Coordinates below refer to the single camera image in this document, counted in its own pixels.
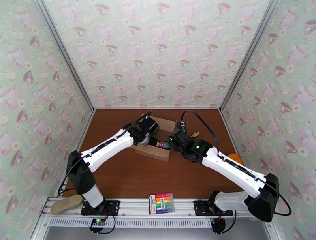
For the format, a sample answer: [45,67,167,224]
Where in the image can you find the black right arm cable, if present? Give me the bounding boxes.
[181,110,292,217]

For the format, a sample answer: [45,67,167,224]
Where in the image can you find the aluminium corner post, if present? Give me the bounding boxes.
[33,0,96,112]
[219,0,282,113]

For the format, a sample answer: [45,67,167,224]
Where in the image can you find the small black electronics module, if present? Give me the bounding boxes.
[211,218,226,234]

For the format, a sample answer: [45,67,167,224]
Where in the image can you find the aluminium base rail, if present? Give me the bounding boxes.
[40,197,278,219]

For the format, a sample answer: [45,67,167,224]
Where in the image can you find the striped colourful sock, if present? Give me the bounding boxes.
[143,137,171,151]

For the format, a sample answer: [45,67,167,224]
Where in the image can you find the perforated metal cable tray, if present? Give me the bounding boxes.
[49,218,214,229]

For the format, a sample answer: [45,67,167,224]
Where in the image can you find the tan oblong sponge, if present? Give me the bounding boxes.
[50,195,85,215]

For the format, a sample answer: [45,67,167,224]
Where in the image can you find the jar with orange lid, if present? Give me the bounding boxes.
[227,153,244,165]

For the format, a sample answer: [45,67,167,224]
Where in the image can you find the brown cardboard express box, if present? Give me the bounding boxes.
[132,115,177,163]

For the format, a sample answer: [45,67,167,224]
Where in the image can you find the small green circuit board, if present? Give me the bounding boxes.
[90,218,107,228]

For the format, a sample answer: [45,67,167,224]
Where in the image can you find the thin black wire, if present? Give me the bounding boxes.
[222,211,237,234]
[97,215,118,235]

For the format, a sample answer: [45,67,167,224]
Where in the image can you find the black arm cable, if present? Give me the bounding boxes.
[57,111,153,197]
[181,110,292,217]

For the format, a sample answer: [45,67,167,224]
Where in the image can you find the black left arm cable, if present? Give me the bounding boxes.
[57,111,153,197]

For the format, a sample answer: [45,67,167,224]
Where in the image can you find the pack of coloured highlighters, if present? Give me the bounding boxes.
[149,192,175,215]

